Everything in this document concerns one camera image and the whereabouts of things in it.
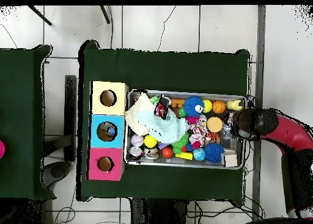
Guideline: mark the blue fuzzy monster toy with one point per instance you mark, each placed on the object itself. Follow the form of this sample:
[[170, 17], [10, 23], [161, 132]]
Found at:
[[193, 106]]

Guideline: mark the grey round stand base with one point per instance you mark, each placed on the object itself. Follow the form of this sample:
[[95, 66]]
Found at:
[[57, 172]]

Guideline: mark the orange toy basketball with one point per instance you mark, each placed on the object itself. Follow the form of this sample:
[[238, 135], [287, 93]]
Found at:
[[218, 106]]

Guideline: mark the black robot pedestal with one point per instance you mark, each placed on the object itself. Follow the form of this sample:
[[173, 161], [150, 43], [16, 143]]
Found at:
[[159, 211]]

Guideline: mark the wooden box with three holes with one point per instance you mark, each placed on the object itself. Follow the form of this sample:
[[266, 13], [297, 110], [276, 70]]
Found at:
[[117, 106]]

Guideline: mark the blue spiky ball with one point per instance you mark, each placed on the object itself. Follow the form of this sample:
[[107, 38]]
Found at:
[[214, 152]]

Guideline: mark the cream yellow waffle cloth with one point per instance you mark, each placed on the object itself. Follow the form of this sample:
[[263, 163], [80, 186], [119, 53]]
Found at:
[[134, 116]]

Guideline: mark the yellow smooth ball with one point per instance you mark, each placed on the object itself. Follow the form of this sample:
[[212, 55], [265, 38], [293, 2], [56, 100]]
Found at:
[[207, 105]]

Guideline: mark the crushed red drink can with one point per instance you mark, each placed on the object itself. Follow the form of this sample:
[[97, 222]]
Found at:
[[161, 108]]

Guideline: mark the plain wooden cube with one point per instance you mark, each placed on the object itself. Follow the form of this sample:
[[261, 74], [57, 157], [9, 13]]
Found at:
[[230, 160]]

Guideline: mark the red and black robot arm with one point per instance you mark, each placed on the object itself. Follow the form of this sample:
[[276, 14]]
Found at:
[[288, 133]]

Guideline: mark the toy hamburger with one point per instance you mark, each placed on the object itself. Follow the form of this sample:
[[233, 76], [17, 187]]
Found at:
[[214, 124]]

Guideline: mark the mint green waffle cloth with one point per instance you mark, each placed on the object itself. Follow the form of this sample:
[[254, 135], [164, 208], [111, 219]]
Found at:
[[166, 128]]

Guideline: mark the black tripod leg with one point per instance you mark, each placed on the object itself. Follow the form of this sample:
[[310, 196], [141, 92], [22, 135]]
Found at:
[[105, 14], [40, 15]]

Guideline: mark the pink plastic cup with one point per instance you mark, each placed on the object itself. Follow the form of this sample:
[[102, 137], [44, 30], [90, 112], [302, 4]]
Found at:
[[1, 149]]

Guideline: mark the yellow foam bone toy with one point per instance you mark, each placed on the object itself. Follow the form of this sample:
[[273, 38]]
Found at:
[[234, 104]]

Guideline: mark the dark green tablecloth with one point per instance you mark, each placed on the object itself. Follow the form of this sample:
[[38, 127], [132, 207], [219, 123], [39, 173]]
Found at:
[[159, 70]]

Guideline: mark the dark green side table cloth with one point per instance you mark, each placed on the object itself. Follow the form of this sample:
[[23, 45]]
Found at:
[[22, 87]]

